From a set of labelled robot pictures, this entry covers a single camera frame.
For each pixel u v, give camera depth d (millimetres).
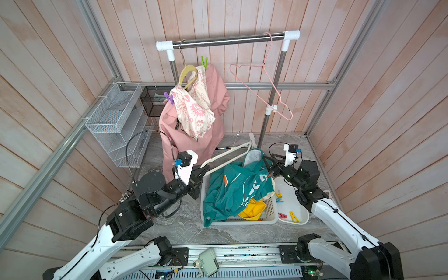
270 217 790
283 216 837
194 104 592
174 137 625
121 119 752
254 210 814
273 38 545
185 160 414
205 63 686
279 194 908
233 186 719
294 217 836
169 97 557
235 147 656
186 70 593
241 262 730
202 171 505
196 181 464
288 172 680
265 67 897
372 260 391
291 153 669
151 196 372
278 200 893
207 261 690
